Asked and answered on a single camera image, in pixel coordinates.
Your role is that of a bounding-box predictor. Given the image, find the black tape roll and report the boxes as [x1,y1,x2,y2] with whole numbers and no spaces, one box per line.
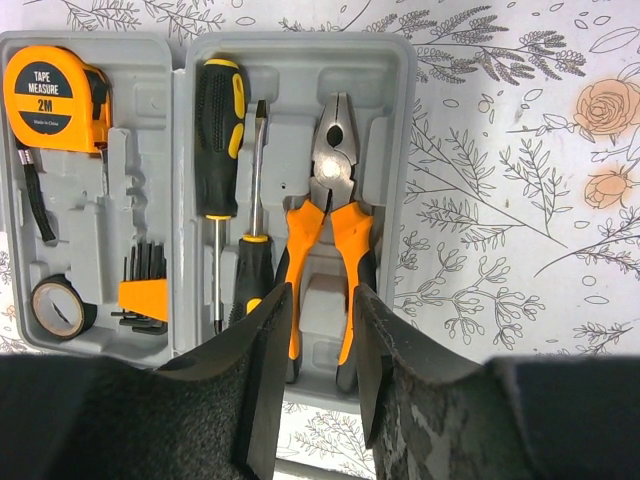
[30,274,97,340]

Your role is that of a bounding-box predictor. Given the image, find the orange hex key set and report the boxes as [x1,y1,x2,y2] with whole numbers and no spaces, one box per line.
[111,242,169,336]

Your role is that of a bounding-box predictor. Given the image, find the long yellow black screwdriver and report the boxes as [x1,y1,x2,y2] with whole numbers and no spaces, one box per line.
[194,58,247,333]

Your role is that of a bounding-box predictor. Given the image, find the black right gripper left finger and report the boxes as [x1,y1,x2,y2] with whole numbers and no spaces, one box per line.
[1,284,293,479]

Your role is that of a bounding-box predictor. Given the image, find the orange black pliers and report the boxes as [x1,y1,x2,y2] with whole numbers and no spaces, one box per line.
[276,92,377,393]

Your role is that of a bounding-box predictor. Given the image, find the grey plastic tool case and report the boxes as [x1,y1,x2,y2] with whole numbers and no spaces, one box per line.
[0,29,419,401]

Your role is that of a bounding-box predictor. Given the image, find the short yellow black screwdriver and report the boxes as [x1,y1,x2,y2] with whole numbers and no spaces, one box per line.
[229,99,274,325]

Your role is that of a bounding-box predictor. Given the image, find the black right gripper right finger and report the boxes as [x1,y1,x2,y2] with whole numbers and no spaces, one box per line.
[354,286,639,479]

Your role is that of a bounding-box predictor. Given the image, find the orange tape measure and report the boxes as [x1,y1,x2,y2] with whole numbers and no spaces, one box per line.
[3,45,112,242]

